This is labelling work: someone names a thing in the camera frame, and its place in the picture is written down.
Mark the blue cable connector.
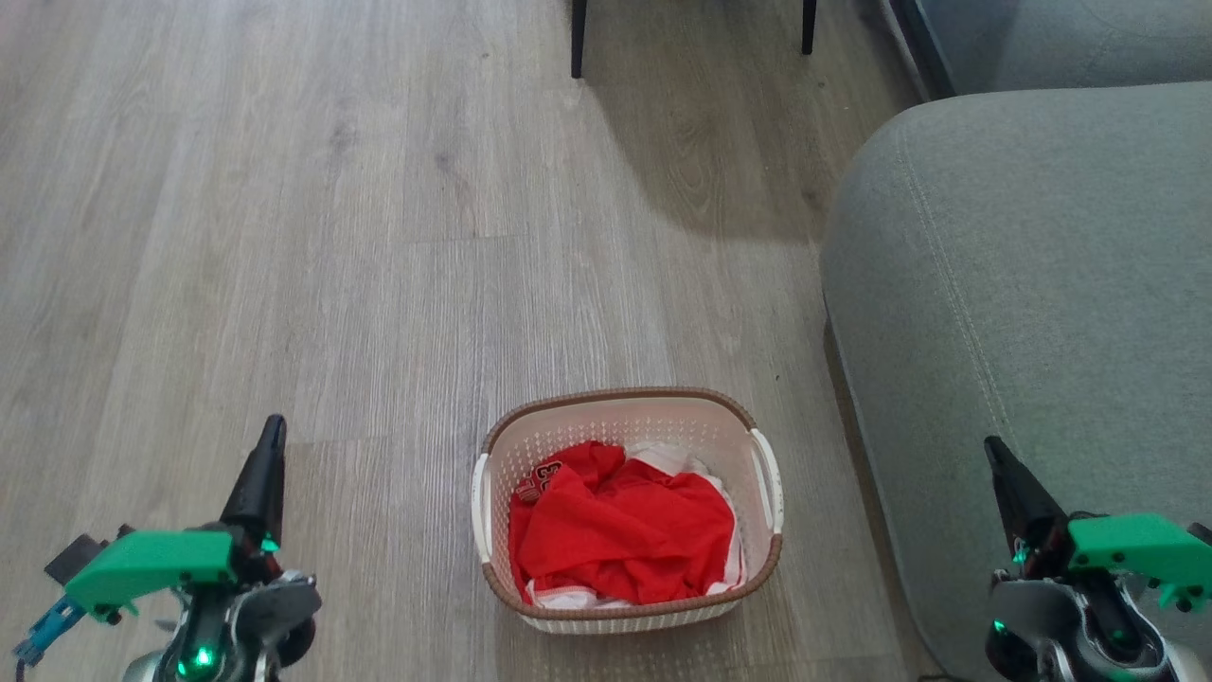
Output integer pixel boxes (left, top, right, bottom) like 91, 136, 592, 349
13, 595, 88, 666

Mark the red garment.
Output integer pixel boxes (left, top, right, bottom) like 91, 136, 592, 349
508, 440, 738, 607

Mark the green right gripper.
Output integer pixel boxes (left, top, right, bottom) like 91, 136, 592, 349
983, 436, 1212, 614

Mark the grey sofa section dark base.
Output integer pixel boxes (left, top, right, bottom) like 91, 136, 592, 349
881, 0, 1212, 101

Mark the white garment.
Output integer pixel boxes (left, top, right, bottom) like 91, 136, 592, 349
524, 440, 749, 610

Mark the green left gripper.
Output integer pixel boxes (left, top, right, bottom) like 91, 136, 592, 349
64, 414, 288, 623

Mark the grey fabric sofa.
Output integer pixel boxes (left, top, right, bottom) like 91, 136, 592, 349
819, 81, 1212, 682

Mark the white laundry basket brown rim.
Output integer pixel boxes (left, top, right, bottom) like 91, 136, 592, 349
471, 386, 786, 635

